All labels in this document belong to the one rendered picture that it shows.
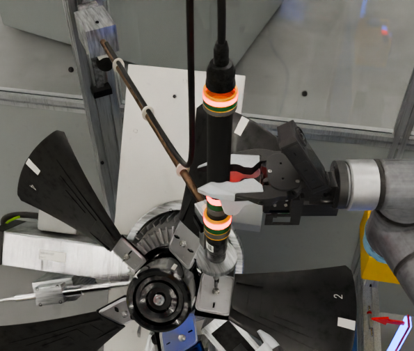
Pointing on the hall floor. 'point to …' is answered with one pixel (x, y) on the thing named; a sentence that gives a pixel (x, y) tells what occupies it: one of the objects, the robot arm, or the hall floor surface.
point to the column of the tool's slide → (98, 114)
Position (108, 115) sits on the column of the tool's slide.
